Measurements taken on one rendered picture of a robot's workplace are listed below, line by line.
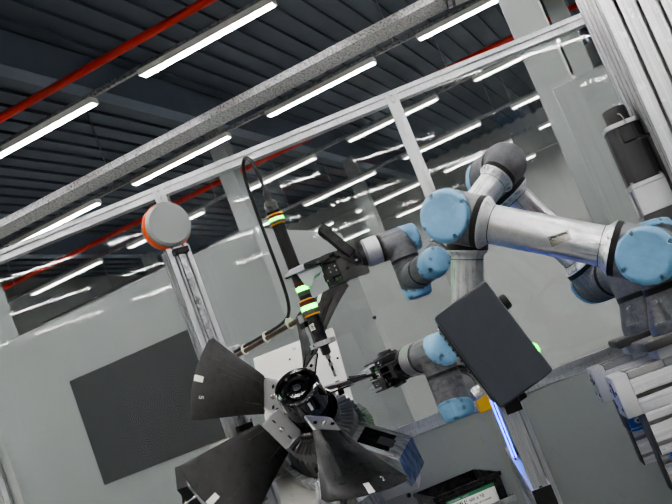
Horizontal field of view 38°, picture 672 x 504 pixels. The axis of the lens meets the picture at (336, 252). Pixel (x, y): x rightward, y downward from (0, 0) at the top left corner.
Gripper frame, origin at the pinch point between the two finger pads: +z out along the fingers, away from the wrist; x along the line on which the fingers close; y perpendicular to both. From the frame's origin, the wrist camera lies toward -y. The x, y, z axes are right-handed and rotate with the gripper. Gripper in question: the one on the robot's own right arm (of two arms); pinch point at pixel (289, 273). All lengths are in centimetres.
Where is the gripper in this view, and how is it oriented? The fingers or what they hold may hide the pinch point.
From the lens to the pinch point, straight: 254.8
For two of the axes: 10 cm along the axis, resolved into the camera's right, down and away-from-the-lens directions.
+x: -0.5, 1.7, 9.8
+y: 3.5, 9.2, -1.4
